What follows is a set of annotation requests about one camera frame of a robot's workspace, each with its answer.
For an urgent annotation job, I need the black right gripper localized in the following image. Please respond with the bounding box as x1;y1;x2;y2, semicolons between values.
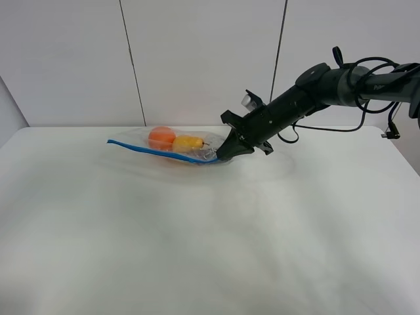
217;93;287;161

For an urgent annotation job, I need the clear blue-zip plastic bag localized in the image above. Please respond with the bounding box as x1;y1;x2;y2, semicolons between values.
107;127;226;165

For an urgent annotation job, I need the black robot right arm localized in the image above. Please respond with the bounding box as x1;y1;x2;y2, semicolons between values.
217;62;419;161

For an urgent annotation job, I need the yellow pear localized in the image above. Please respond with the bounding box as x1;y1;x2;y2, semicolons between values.
172;135;206;154

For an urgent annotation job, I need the orange fruit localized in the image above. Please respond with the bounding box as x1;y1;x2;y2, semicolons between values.
148;127;177;151

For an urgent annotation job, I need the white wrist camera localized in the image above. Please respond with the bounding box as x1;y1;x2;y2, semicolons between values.
241;89;265;112

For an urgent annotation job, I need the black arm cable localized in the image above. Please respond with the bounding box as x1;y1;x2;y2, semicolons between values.
277;46;403;144

